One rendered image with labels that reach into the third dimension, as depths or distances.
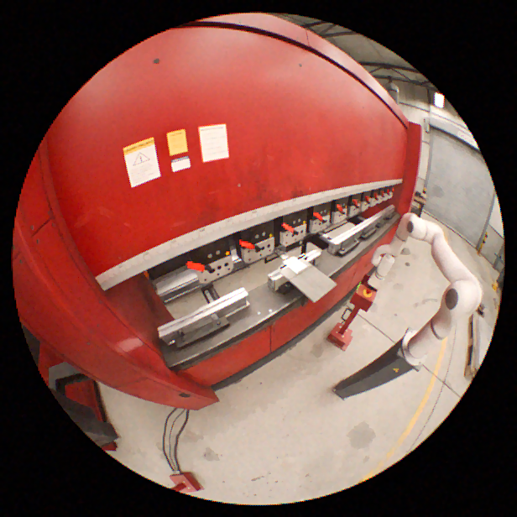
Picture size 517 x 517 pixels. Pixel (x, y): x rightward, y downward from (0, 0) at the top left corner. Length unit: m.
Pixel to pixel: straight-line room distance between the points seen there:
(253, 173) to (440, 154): 7.73
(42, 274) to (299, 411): 1.72
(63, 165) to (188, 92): 0.39
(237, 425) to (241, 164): 1.74
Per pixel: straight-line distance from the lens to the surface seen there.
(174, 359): 0.92
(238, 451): 1.73
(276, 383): 1.68
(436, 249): 0.80
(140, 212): 0.52
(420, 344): 0.85
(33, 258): 0.44
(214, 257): 0.64
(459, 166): 8.10
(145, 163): 0.50
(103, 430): 0.56
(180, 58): 0.61
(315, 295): 0.85
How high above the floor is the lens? 1.65
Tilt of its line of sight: 39 degrees down
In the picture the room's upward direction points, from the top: 4 degrees counter-clockwise
